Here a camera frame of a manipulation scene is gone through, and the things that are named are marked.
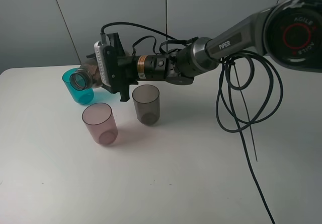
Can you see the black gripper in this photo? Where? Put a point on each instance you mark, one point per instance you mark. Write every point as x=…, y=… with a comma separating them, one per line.
x=143, y=68

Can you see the brown transparent water bottle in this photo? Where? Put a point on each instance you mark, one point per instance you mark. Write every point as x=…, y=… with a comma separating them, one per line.
x=87, y=76

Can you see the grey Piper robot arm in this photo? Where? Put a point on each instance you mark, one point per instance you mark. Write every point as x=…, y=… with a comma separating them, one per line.
x=289, y=32

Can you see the teal plastic cup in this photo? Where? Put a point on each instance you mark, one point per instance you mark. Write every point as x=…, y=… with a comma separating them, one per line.
x=81, y=97

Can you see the pink plastic cup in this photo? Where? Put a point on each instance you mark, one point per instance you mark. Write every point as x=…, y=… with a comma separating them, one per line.
x=100, y=122

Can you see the grey smoky plastic cup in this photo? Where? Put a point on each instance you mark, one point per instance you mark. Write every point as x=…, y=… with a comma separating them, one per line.
x=147, y=104

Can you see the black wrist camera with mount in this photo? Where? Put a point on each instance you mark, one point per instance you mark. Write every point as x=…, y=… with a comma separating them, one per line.
x=107, y=51

